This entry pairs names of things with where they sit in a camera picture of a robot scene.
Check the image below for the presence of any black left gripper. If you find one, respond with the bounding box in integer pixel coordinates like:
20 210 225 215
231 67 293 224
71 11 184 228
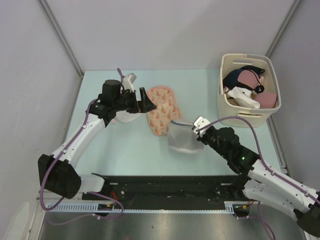
113 87 156 114

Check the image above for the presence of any white mesh laundry bag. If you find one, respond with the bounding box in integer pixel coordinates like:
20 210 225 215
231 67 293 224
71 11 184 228
167 119 204 154

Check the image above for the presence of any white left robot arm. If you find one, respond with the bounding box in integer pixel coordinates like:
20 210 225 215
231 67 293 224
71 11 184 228
37 79 157 200

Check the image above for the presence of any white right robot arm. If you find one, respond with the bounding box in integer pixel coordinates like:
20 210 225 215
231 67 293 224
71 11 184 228
193 124 320 238

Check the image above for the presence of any floral peach mesh laundry bag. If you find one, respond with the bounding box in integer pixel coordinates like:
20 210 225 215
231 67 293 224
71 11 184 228
146 86 183 136

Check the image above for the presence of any pink round mesh laundry bag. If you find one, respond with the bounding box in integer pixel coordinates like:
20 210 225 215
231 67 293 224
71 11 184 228
111 111 142 124

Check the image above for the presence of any navy blue bra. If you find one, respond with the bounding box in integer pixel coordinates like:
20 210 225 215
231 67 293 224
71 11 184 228
222 65 265 90

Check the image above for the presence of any white garment in basket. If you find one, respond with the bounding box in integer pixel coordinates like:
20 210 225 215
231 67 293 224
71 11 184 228
224 86 261 109

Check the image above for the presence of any cream perforated plastic basket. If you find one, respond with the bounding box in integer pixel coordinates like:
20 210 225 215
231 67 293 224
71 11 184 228
217 53 282 128

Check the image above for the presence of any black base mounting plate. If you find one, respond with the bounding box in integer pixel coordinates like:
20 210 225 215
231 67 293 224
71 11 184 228
82 175 250 204

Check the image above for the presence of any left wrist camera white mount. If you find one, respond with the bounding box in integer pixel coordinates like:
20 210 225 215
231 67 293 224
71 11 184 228
121 73 137 91

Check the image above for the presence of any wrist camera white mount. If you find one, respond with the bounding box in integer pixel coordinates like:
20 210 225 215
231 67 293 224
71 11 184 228
192 116 211 137
121 73 137 91

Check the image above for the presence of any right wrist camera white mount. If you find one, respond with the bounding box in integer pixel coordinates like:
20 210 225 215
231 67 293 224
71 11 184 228
192 116 211 137

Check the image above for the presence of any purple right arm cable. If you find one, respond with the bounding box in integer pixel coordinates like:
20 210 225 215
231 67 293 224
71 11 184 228
197 116 320 240

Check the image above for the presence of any white slotted cable duct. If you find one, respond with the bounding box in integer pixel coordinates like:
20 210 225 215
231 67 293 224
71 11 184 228
51 198 250 214

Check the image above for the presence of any pink bra with black straps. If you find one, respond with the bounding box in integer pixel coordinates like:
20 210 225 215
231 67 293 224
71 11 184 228
234 70 277 109

